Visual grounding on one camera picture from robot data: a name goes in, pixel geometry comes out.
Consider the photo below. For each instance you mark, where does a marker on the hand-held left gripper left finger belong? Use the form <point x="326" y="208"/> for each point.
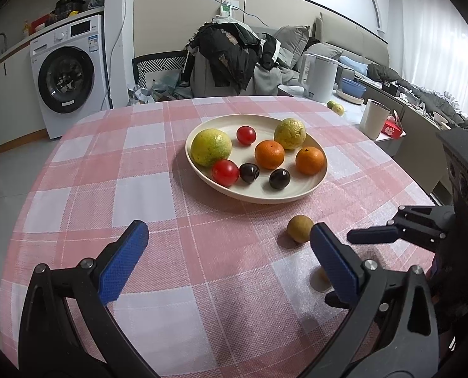
<point x="125" y="258"/>

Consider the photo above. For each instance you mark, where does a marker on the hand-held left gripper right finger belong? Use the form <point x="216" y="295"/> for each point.
<point x="336" y="262"/>

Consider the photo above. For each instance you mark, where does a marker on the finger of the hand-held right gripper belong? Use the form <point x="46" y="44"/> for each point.
<point x="371" y="234"/>
<point x="336" y="299"/>

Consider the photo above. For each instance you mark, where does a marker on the small brown fruit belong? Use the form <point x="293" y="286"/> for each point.
<point x="300" y="228"/>
<point x="322" y="275"/>

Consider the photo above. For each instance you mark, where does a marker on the orange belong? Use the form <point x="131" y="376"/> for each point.
<point x="269" y="154"/>
<point x="309" y="160"/>

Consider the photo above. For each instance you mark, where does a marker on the dark plum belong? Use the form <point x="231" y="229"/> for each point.
<point x="279" y="178"/>
<point x="249" y="172"/>

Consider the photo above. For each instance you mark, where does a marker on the cream round plate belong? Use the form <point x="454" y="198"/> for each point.
<point x="257" y="161"/>

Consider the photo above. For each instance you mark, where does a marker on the red tomato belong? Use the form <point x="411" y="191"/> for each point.
<point x="225" y="172"/>
<point x="245" y="135"/>

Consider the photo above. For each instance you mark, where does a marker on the yellow green lemon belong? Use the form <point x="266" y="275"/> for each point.
<point x="211" y="147"/>
<point x="290" y="134"/>

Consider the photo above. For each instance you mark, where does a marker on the pink checked tablecloth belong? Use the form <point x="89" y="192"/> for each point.
<point x="159" y="204"/>

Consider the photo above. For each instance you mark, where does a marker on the red box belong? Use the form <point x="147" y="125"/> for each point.
<point x="392" y="128"/>

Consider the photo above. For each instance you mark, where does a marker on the white cup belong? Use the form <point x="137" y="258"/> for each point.
<point x="373" y="118"/>

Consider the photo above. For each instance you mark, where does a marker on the yellow green citrus fruit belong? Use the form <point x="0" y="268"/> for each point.
<point x="335" y="107"/>

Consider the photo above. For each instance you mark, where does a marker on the blue bowl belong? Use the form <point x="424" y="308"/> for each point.
<point x="353" y="87"/>

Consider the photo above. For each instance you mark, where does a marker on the white electric kettle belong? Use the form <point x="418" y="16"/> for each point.
<point x="320" y="78"/>

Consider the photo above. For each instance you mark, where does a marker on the white curtain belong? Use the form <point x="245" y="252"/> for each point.
<point x="434" y="35"/>

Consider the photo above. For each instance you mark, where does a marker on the white washing machine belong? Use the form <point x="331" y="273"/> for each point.
<point x="70" y="73"/>

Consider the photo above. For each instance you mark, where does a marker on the black patterned chair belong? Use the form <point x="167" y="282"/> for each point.
<point x="159" y="67"/>

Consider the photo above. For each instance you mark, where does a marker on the grey chair with clothes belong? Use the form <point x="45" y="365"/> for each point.
<point x="206" y="80"/>

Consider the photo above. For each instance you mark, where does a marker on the beige sofa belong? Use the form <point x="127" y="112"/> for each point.
<point x="352" y="39"/>

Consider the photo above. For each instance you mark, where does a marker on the white kitchen cabinet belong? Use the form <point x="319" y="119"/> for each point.
<point x="9" y="98"/>

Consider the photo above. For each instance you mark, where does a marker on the grey pillow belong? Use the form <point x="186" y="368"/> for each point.
<point x="293" y="45"/>

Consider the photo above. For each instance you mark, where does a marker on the black jacket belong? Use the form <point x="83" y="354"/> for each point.
<point x="234" y="53"/>

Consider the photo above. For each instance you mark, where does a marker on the metal faucet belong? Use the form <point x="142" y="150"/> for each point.
<point x="1" y="41"/>

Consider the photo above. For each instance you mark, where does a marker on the red container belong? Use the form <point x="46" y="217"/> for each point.
<point x="40" y="21"/>

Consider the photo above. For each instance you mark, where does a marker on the small yellow bottle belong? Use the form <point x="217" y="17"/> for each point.
<point x="25" y="27"/>

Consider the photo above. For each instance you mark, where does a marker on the black pot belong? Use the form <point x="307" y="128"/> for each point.
<point x="69" y="4"/>

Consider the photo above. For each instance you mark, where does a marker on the wall power outlet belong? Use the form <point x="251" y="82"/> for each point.
<point x="229" y="8"/>

